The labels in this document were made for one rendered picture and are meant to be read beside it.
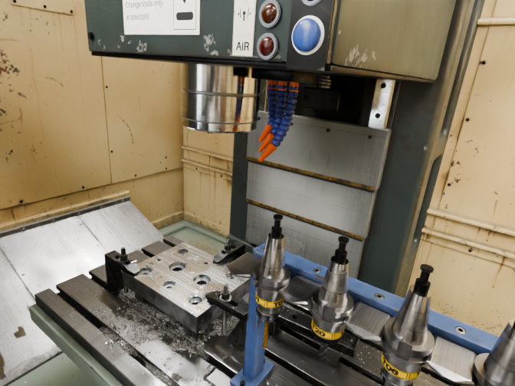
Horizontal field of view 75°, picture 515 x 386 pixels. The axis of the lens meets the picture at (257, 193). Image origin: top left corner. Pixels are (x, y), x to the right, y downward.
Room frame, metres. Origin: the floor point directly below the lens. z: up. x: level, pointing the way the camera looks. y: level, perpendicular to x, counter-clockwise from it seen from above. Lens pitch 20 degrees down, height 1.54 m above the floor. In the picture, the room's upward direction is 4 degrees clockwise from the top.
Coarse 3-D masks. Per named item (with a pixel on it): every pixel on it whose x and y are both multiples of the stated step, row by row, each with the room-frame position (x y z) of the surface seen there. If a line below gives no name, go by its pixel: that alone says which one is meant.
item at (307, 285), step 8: (296, 280) 0.48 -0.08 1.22; (304, 280) 0.48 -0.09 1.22; (312, 280) 0.48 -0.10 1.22; (280, 288) 0.46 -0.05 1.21; (288, 288) 0.45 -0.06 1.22; (296, 288) 0.46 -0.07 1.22; (304, 288) 0.46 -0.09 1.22; (312, 288) 0.46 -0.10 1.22; (288, 296) 0.43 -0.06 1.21; (296, 296) 0.43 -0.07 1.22; (304, 296) 0.44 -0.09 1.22; (296, 304) 0.42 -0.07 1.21; (304, 304) 0.42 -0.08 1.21
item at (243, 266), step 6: (240, 258) 0.53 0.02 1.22; (246, 258) 0.54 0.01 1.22; (252, 258) 0.54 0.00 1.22; (258, 258) 0.54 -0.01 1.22; (228, 264) 0.51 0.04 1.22; (234, 264) 0.51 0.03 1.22; (240, 264) 0.51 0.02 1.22; (246, 264) 0.51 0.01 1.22; (252, 264) 0.52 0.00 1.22; (234, 270) 0.49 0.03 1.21; (240, 270) 0.49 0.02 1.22; (246, 270) 0.49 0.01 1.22; (252, 270) 0.50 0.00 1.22; (240, 276) 0.48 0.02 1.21; (246, 276) 0.48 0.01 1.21
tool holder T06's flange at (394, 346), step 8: (392, 320) 0.39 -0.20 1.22; (384, 328) 0.37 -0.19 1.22; (384, 336) 0.36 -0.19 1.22; (392, 336) 0.35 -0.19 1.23; (432, 336) 0.36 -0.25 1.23; (384, 344) 0.36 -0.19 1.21; (392, 344) 0.35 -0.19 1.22; (400, 344) 0.35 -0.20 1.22; (408, 344) 0.34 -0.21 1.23; (424, 344) 0.34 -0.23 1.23; (432, 344) 0.34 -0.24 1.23; (392, 352) 0.34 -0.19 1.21; (400, 352) 0.34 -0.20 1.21; (408, 352) 0.34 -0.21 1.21; (416, 352) 0.33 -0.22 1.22; (424, 352) 0.33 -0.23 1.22; (408, 360) 0.33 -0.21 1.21; (416, 360) 0.33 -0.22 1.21; (424, 360) 0.34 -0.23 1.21
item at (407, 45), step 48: (96, 0) 0.58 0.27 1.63; (288, 0) 0.39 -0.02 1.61; (336, 0) 0.36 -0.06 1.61; (384, 0) 0.46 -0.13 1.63; (432, 0) 0.68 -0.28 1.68; (96, 48) 0.59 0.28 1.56; (144, 48) 0.52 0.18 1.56; (192, 48) 0.46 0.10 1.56; (336, 48) 0.36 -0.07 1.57; (384, 48) 0.49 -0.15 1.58; (432, 48) 0.76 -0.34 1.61
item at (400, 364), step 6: (384, 354) 0.36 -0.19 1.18; (390, 360) 0.35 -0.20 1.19; (396, 360) 0.34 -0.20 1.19; (402, 360) 0.34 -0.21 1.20; (396, 366) 0.34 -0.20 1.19; (402, 366) 0.34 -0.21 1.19; (408, 366) 0.34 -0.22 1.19; (414, 366) 0.34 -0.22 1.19; (420, 366) 0.34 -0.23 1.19; (408, 372) 0.34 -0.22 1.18; (414, 372) 0.34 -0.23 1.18
